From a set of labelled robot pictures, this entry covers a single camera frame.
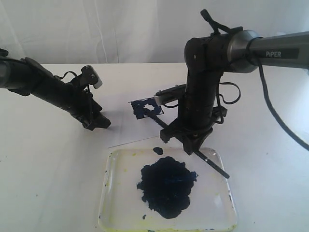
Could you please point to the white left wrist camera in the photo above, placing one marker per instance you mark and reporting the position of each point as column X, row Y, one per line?
column 90, row 77

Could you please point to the black paint brush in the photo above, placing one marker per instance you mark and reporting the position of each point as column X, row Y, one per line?
column 153, row 116

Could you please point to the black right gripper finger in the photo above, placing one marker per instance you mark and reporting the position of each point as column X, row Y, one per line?
column 193, row 142
column 170, row 131

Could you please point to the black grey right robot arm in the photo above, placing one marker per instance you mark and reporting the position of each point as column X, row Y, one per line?
column 207, row 59

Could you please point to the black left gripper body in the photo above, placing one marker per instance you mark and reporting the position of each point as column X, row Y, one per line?
column 79, row 105

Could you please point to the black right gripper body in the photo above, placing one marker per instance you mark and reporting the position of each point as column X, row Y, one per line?
column 194, row 124

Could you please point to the white backdrop curtain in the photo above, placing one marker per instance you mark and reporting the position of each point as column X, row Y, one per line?
column 132, row 31

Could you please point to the clear plastic tray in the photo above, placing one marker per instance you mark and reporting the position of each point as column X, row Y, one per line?
column 121, row 209

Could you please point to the white paper with black square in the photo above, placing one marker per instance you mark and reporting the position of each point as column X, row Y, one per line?
column 130, row 124

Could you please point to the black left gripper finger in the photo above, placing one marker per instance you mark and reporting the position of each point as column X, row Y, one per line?
column 99, row 121
column 96, row 108

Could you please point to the dark blue paint blob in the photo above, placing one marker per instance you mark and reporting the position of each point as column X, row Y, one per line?
column 166, row 186

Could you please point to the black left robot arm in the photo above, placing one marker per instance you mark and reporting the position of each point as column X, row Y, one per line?
column 28, row 77

